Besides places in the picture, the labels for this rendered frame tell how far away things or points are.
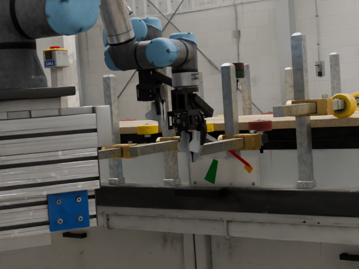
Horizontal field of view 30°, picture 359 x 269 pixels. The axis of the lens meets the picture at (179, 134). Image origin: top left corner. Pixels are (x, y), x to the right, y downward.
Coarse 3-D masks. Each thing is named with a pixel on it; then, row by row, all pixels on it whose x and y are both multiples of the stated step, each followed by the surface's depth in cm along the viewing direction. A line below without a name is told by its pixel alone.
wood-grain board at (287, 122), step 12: (144, 120) 344; (216, 120) 275; (240, 120) 257; (252, 120) 249; (276, 120) 235; (288, 120) 229; (312, 120) 224; (324, 120) 222; (336, 120) 219; (348, 120) 217; (120, 132) 270; (132, 132) 267
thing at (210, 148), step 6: (234, 138) 213; (240, 138) 212; (264, 138) 225; (204, 144) 196; (210, 144) 197; (216, 144) 200; (222, 144) 202; (228, 144) 205; (234, 144) 208; (240, 144) 212; (204, 150) 194; (210, 150) 197; (216, 150) 199; (222, 150) 202; (228, 150) 205
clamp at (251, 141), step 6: (222, 138) 218; (228, 138) 217; (246, 138) 213; (252, 138) 212; (258, 138) 214; (246, 144) 213; (252, 144) 212; (258, 144) 214; (234, 150) 216; (240, 150) 215
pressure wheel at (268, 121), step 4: (256, 120) 230; (260, 120) 226; (264, 120) 228; (268, 120) 224; (248, 124) 226; (252, 124) 224; (256, 124) 223; (260, 124) 223; (264, 124) 223; (268, 124) 223; (248, 128) 226; (252, 128) 224; (256, 128) 223; (260, 128) 223; (264, 128) 223; (268, 128) 223; (256, 132) 227; (260, 132) 225; (260, 152) 227
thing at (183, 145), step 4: (184, 132) 191; (188, 132) 192; (184, 136) 191; (188, 136) 191; (184, 140) 191; (188, 140) 192; (180, 144) 189; (184, 144) 191; (188, 144) 192; (180, 148) 189; (184, 148) 191; (188, 148) 192; (188, 152) 192; (192, 152) 192; (188, 156) 192; (192, 156) 191; (192, 160) 191
